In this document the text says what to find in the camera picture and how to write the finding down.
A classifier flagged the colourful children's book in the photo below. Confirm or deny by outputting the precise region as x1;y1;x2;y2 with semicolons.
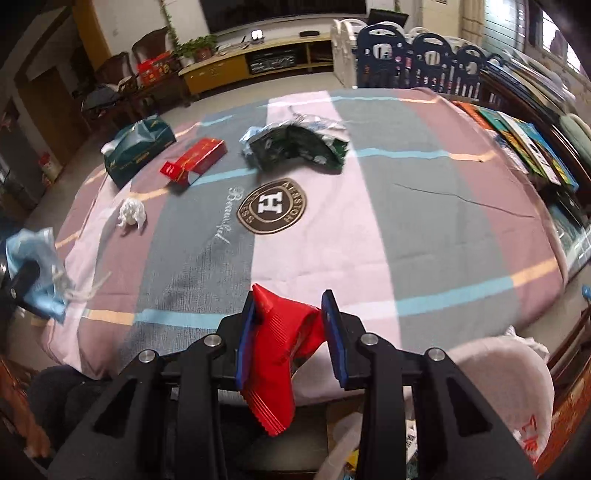
455;101;579;192

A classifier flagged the red paper cup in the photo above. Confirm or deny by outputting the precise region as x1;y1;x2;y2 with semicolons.
240;284;325;437

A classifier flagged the yellow wooden TV cabinet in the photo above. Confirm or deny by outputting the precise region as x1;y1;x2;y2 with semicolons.
178;34;334;97

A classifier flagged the dark wooden armchair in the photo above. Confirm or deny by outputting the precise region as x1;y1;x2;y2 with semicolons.
81;27;190;128

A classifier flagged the green tissue box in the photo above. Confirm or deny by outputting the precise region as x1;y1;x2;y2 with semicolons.
101;115;176;189

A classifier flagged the blue face mask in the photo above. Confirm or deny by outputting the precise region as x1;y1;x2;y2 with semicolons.
5;228;111;323

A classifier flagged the striped plaid tablecloth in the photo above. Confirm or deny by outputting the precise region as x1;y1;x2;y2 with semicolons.
41;89;568;378

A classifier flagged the white tissue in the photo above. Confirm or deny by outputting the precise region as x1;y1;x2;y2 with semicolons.
117;198;147;230

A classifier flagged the green snack bag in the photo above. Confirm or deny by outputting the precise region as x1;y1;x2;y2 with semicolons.
239;107;349;175

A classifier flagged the white trash bin with bag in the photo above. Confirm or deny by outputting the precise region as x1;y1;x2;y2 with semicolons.
315;327;555;479

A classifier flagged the red cigarette box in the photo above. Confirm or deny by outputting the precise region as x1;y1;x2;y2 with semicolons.
159;138;228;187

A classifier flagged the potted green plant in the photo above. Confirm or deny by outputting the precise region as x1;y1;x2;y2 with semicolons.
176;34;217;63

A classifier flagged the green round cushion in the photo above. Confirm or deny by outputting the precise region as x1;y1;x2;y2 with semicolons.
560;113;591;166

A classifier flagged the blue baby playpen fence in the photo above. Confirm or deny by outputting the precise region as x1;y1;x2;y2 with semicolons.
331;19;504;99

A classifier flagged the red gift box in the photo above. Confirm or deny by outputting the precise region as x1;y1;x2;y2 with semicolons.
137;51;178;87

